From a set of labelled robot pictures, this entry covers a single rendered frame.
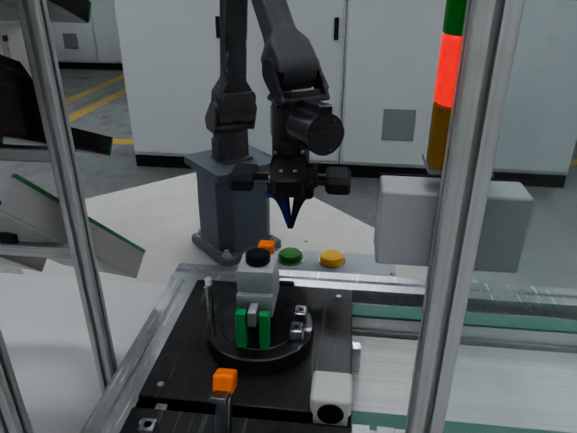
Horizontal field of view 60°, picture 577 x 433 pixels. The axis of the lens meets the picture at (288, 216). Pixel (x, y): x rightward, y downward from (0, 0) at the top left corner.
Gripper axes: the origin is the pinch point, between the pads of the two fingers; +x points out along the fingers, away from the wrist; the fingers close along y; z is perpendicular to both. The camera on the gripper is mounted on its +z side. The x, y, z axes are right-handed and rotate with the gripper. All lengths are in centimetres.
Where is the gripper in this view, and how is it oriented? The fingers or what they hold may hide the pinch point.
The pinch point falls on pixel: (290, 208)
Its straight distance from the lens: 81.3
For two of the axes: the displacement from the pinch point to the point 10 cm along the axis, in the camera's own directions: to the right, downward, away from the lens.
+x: 0.0, 9.0, 4.4
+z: -0.9, 4.4, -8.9
